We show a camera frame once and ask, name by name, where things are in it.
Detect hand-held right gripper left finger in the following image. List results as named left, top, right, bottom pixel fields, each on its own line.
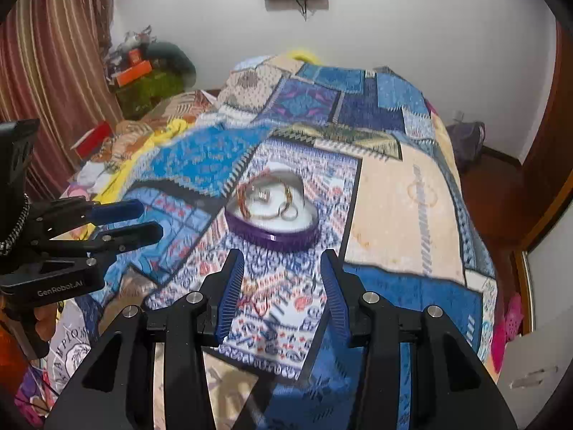
left=45, top=247, right=246, bottom=430

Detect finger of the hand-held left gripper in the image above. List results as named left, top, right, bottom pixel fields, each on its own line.
left=31, top=221, right=164, bottom=263
left=29, top=198, right=145, bottom=234

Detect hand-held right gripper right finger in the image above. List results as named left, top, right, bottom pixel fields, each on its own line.
left=320, top=248, right=520, bottom=430

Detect purple heart-shaped jewelry box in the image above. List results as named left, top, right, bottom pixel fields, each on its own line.
left=224, top=163, right=321, bottom=252

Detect red and gold bangle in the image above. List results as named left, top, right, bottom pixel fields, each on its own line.
left=236, top=179, right=269, bottom=221

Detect thin gold bangle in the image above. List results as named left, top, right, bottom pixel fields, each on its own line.
left=250, top=179, right=297, bottom=221

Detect person's left hand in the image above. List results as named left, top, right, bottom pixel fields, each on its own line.
left=32, top=304, right=62, bottom=324

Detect red box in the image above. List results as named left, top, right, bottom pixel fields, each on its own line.
left=71, top=120, right=112, bottom=161

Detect white printed cloth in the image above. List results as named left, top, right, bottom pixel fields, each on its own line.
left=42, top=299, right=105, bottom=397

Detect yellow cloth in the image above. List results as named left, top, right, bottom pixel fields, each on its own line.
left=93, top=118, right=189, bottom=205

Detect patchwork printed blanket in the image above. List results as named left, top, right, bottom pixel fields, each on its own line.
left=92, top=54, right=500, bottom=430

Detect brown floral bedsheet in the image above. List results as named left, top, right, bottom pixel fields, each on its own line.
left=110, top=90, right=216, bottom=163

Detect green cloth pile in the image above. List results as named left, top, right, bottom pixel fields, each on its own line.
left=114, top=72, right=187, bottom=120

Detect orange box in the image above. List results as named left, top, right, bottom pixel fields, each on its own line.
left=113, top=60, right=153, bottom=87

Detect dark green bag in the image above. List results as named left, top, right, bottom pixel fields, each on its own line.
left=147, top=41, right=197, bottom=89

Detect striped red curtain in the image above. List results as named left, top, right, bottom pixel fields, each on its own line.
left=0, top=0, right=125, bottom=200

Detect pink slippers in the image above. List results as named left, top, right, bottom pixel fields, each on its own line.
left=489, top=292, right=524, bottom=373

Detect purple backpack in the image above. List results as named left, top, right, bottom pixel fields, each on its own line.
left=447, top=121, right=487, bottom=172

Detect white cabinet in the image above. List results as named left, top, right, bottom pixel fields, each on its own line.
left=496, top=226, right=573, bottom=406

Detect yellow pillow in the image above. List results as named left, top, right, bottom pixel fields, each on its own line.
left=285, top=49, right=322, bottom=65

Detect wooden door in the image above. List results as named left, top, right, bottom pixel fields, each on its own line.
left=519, top=20, right=573, bottom=254

